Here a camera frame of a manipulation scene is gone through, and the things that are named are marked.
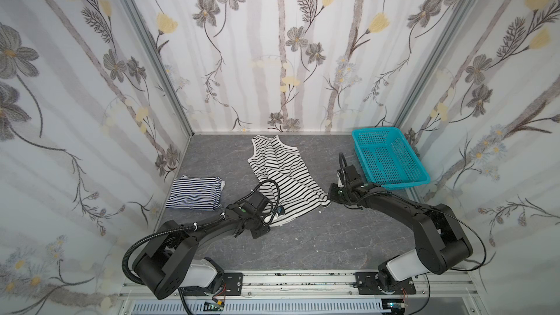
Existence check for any black striped tank top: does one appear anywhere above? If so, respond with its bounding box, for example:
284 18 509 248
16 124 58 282
247 135 330 227

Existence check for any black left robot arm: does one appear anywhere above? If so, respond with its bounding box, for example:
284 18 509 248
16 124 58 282
122 191 278 300

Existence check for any aluminium corner post right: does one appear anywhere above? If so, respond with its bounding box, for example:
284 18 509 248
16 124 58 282
393 0 477 128

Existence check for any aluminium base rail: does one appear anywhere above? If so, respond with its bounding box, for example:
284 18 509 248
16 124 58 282
117 268 475 300

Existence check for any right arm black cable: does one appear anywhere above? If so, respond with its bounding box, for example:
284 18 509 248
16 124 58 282
406 209 487 315

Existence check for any blue striped tank top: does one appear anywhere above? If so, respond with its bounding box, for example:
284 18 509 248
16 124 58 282
166 176 225 211

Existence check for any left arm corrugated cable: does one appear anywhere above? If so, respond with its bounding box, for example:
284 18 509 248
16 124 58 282
121 222 198 285

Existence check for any aluminium corner post left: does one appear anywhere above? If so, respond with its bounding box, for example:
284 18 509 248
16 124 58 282
120 0 195 139

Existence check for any teal plastic basket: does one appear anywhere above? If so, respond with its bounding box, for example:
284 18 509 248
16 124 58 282
351 127 430 190

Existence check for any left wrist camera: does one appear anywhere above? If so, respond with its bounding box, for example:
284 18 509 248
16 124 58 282
263 206 285 225

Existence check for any aluminium corner post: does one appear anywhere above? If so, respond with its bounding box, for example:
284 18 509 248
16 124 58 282
393 0 477 128
120 0 195 139

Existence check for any white vented cable duct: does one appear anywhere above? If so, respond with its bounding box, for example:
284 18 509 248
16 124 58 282
130 299 386 315

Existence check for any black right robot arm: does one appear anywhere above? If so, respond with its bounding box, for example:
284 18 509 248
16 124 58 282
328 166 473 293

